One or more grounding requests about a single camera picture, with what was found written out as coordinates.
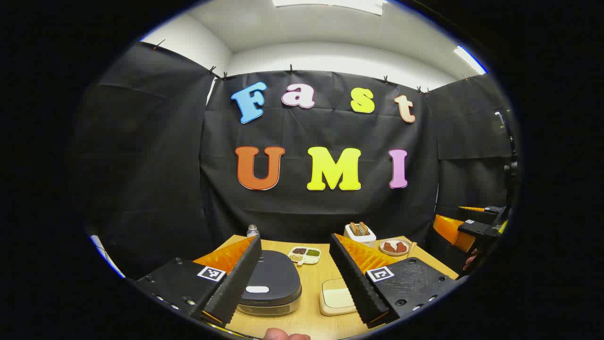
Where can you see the black backdrop cloth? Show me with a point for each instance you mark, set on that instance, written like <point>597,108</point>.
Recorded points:
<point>292,132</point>

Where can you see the toast slice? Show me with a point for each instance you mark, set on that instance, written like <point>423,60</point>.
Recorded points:
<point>354,229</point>
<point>364,228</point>

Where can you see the clear tray of rice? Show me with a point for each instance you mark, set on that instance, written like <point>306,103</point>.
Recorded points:
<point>335,297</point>

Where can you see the white divided grain dish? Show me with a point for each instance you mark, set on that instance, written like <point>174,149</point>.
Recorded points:
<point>304,255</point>

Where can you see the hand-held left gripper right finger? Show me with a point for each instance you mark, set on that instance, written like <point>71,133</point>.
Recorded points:
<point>354,278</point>

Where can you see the small clear bottle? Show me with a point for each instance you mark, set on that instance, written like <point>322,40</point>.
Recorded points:
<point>253,231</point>

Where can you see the white round plate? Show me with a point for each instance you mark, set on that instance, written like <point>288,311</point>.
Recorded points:
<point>394,254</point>

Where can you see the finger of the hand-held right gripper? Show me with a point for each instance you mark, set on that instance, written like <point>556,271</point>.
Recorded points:
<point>490,209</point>
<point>453,231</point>

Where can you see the black rice cooker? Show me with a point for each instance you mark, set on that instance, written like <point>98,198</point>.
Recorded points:
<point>278,274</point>

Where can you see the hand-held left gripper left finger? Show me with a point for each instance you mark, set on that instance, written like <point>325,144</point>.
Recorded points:
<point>236,283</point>

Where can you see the brown meat piece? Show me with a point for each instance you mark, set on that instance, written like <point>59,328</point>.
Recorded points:
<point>401,247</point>
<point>389,247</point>

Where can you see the ceiling light panel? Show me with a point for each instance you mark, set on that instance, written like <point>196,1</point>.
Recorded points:
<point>469,59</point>

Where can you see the white toaster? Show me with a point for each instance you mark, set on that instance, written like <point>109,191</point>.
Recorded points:
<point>365,238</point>

